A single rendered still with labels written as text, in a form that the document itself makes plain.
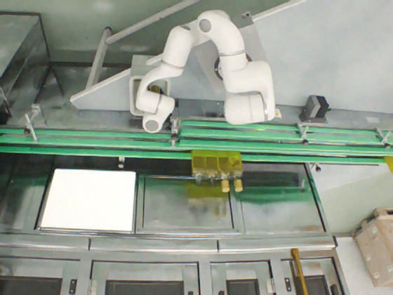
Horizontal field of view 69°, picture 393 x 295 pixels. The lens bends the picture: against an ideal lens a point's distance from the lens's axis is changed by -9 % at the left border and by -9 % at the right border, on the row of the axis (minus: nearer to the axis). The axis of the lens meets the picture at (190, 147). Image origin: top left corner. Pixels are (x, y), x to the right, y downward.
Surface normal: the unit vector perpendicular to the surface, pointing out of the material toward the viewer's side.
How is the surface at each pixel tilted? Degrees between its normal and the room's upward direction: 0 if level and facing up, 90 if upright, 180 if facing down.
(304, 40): 0
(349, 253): 90
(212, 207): 90
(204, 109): 90
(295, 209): 90
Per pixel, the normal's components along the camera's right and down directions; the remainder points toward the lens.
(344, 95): 0.04, 0.76
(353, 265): 0.11, -0.65
